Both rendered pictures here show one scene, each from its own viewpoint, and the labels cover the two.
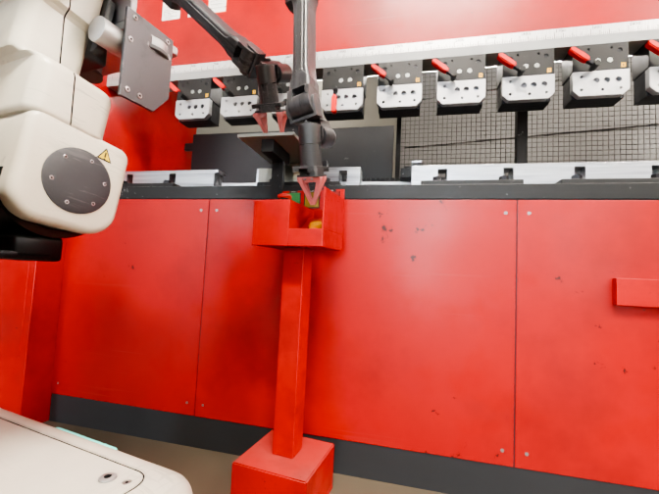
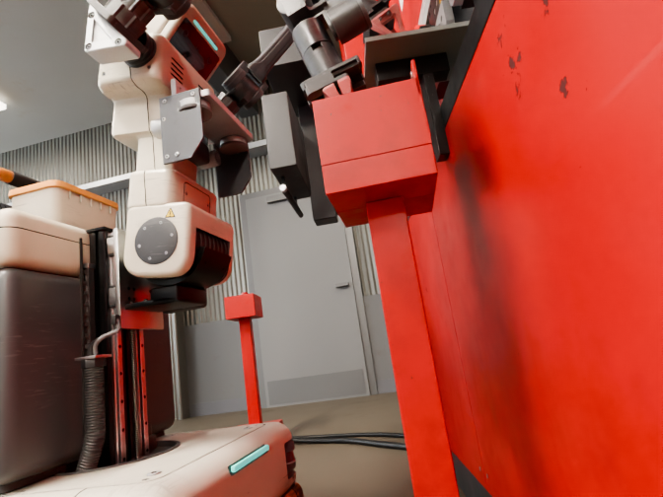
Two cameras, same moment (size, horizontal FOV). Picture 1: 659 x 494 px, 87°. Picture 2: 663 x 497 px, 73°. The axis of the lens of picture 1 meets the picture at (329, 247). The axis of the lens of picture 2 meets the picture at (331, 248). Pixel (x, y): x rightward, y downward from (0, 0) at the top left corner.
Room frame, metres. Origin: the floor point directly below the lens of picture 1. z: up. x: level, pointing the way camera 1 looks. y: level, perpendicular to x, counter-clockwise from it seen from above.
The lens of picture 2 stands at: (0.73, -0.58, 0.44)
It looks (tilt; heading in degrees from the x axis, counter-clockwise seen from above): 13 degrees up; 79
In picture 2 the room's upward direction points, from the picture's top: 8 degrees counter-clockwise
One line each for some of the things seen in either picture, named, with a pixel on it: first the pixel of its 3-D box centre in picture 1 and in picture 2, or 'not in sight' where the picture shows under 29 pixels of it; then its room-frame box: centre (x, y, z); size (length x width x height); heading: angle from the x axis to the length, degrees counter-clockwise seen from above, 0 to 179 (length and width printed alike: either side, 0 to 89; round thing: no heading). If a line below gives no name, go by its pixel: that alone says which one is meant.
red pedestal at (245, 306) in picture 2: not in sight; (250, 367); (0.71, 1.97, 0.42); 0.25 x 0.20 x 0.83; 167
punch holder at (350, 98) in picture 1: (344, 93); not in sight; (1.24, -0.03, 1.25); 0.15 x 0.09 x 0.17; 77
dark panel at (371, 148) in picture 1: (284, 171); not in sight; (1.83, 0.26, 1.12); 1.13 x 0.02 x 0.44; 77
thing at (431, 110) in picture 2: (275, 179); (418, 110); (1.10, 0.19, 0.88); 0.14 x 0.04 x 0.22; 167
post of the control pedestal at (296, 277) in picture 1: (292, 347); (415, 375); (0.96, 0.08, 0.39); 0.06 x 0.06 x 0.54; 70
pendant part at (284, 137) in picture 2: not in sight; (288, 150); (1.00, 1.45, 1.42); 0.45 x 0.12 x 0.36; 74
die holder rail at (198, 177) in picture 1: (166, 183); not in sight; (1.41, 0.68, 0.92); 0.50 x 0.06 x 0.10; 77
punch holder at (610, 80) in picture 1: (593, 76); not in sight; (1.06, -0.81, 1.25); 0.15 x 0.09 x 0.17; 77
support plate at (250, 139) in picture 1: (280, 149); (427, 58); (1.14, 0.18, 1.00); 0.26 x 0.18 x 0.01; 167
